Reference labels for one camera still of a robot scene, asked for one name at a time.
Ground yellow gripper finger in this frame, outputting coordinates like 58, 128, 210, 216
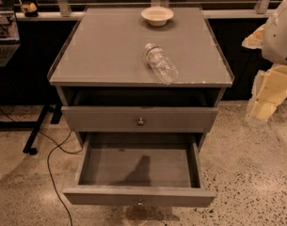
246, 63, 287, 125
242, 24, 264, 49

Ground clear plastic water bottle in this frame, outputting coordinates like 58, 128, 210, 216
145, 43, 178, 85

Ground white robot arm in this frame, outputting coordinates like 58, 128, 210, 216
242, 0, 287, 126

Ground grey wooden drawer cabinet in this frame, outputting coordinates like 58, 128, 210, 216
49, 8, 233, 142

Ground grey open middle drawer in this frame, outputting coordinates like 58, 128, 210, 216
64, 133, 216, 207

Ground grey upper closed drawer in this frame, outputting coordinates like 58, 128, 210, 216
62, 106, 217, 133

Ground white ceramic bowl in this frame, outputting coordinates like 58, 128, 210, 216
141, 7, 174, 26

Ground grey left window strut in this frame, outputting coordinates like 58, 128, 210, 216
57, 0, 72, 17

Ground yellow and black small object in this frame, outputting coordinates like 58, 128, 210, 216
21, 1, 39, 17

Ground black floor cable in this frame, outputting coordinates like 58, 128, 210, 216
0, 106, 85, 226

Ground black desk leg frame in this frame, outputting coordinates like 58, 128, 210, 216
0, 105, 62, 155

